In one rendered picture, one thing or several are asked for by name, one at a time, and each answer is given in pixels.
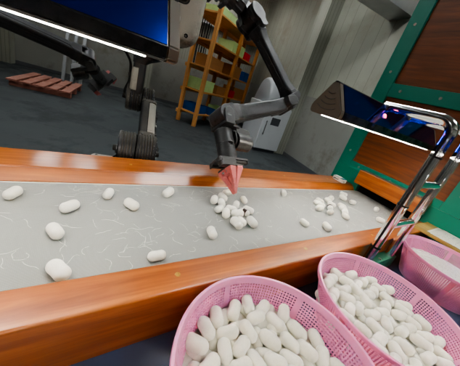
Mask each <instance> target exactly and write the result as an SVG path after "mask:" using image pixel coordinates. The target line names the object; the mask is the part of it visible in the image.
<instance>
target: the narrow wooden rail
mask: <svg viewBox="0 0 460 366"><path fill-rule="evenodd" d="M380 230H381V227H379V228H374V229H367V230H362V231H357V232H349V233H345V234H340V235H332V236H327V237H319V238H314V239H310V240H301V241H297V242H292V243H284V244H280V245H272V246H267V247H262V248H254V249H250V250H245V251H237V252H232V253H224V254H219V255H214V256H206V257H202V258H197V259H190V260H185V261H177V262H172V263H167V264H159V265H154V266H150V267H142V268H137V269H129V270H124V271H119V272H111V273H107V274H99V275H94V276H90V277H82V278H77V279H72V280H64V281H59V282H51V283H47V284H42V285H34V286H29V287H24V288H16V289H11V290H4V291H0V366H69V365H73V364H75V363H78V362H82V361H84V360H87V359H90V358H92V357H96V356H99V355H101V354H105V353H107V352H110V351H114V350H116V349H120V348H123V347H124V346H128V345H131V344H133V343H137V342H140V341H143V340H146V339H148V338H152V337H155V336H158V335H160V334H163V333H167V332H169V331H172V330H175V329H177V328H178V325H179V323H180V321H181V318H182V317H183V315H184V313H185V311H186V310H187V308H188V307H189V305H190V303H191V302H193V300H194V299H195V298H196V297H197V296H198V295H199V294H200V293H201V292H203V291H204V289H206V288H208V287H209V286H210V285H212V284H214V283H215V282H218V281H220V280H223V279H226V278H229V277H235V276H241V275H254V276H261V277H267V278H271V279H274V280H278V281H280V282H284V283H286V284H288V285H291V286H292V287H294V288H299V287H301V286H304V285H307V284H310V283H312V282H316V281H319V278H318V272H317V271H318V265H319V262H320V260H321V259H322V258H323V257H324V256H325V255H327V254H329V253H334V252H344V253H351V254H355V255H358V256H362V257H363V255H364V254H365V252H366V251H367V249H368V248H369V246H370V244H371V243H372V241H373V240H374V238H375V237H376V236H377V234H378V232H379V231H380Z"/></svg>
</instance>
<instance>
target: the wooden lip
mask: <svg viewBox="0 0 460 366"><path fill-rule="evenodd" d="M354 182H355V183H356V184H359V185H361V186H362V187H364V188H366V189H368V190H370V191H372V192H374V193H376V194H377V195H379V196H381V197H383V198H385V199H387V200H389V201H390V202H392V203H394V204H396V205H397V202H399V200H400V199H401V198H402V196H403V194H404V193H405V191H406V190H407V189H406V188H404V187H402V186H399V185H397V184H395V183H393V182H391V181H388V180H386V179H384V178H382V177H380V176H377V175H376V174H373V173H372V172H370V171H366V170H360V171H359V173H358V175H357V177H356V179H355V180H354ZM422 198H423V196H421V195H417V196H416V197H415V198H414V200H413V202H412V203H411V205H410V206H409V209H407V211H410V212H413V210H414V209H415V208H416V206H417V205H418V203H419V201H420V200H421V199H422Z"/></svg>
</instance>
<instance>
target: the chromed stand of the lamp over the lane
mask: <svg viewBox="0 0 460 366"><path fill-rule="evenodd" d="M385 109H386V110H387V111H388V112H391V113H396V114H399V115H404V116H407V117H408V121H410V122H412V123H417V124H419V125H423V126H428V127H431V128H434V129H439V130H442V131H444V133H443V135H442V137H441V138H440V139H439V141H438V143H437V144H436V145H435V147H434V149H433V150H432V152H431V153H430V154H429V155H428V158H427V159H426V161H425V162H424V164H423V165H422V167H421V168H420V170H419V172H418V173H417V175H416V176H415V177H414V179H413V181H412V182H411V183H410V185H409V186H408V188H407V190H406V191H405V193H404V194H403V196H402V198H401V199H400V200H399V202H397V205H396V207H395V208H394V209H393V211H392V213H391V214H390V215H389V217H388V219H387V221H386V222H385V223H384V225H383V226H382V228H381V230H380V231H379V232H378V234H377V236H376V237H375V238H374V240H373V241H372V243H371V244H370V246H369V248H368V249H367V251H366V252H365V254H364V255H363V257H364V258H366V259H369V260H372V261H374V262H376V263H378V264H381V265H382V266H384V267H388V266H390V265H391V264H392V262H393V261H394V259H395V258H396V256H395V252H396V251H397V250H398V249H399V247H400V246H401V244H402V243H403V241H404V240H405V239H406V238H407V236H408V234H409V233H410V232H411V230H412V229H413V228H414V226H415V225H416V223H417V222H418V221H419V220H420V218H421V217H422V215H423V214H424V212H425V211H426V210H427V208H428V207H429V205H430V204H431V202H432V201H433V200H434V199H435V197H436V196H437V194H438V193H439V191H440V190H441V189H442V187H443V186H444V184H445V183H446V182H447V181H448V179H449V178H450V176H451V174H452V173H453V172H454V171H455V169H456V168H457V166H458V165H459V164H460V144H459V146H458V147H457V148H456V150H455V152H454V153H453V155H452V156H451V157H450V159H449V160H448V162H447V163H446V164H445V166H444V167H443V169H442V170H441V172H440V173H439V174H438V176H437V177H436V179H435V180H434V181H433V182H429V181H427V180H428V179H429V177H430V175H431V174H432V172H433V171H434V170H435V168H436V166H437V165H438V164H439V162H440V161H441V160H442V159H443V156H444V155H445V153H446V152H447V151H448V149H449V147H450V146H451V145H452V143H453V141H454V140H455V138H456V137H457V135H459V136H460V125H459V124H458V122H457V120H456V119H455V118H454V117H453V116H451V115H448V114H445V113H439V112H435V111H431V110H425V109H421V108H418V107H412V106H408V105H402V104H398V103H394V102H388V101H386V103H385ZM421 189H428V191H427V192H426V193H425V194H424V196H423V198H422V199H421V200H420V201H419V203H418V205H417V206H416V208H415V209H414V210H413V212H412V213H411V215H410V217H408V218H407V219H401V218H402V216H403V215H404V213H405V212H406V211H407V209H409V206H410V205H411V203H412V202H413V200H414V198H415V197H416V196H417V195H418V193H419V191H420V190H421ZM399 227H401V229H400V231H399V232H398V234H397V235H396V236H395V238H394V239H393V241H392V242H391V244H390V245H389V246H388V248H387V250H386V251H383V252H380V253H378V252H379V251H380V250H381V247H382V246H383V244H384V243H385V241H386V240H387V239H388V237H389V236H390V234H391V232H392V231H393V230H394V229H395V228H399Z"/></svg>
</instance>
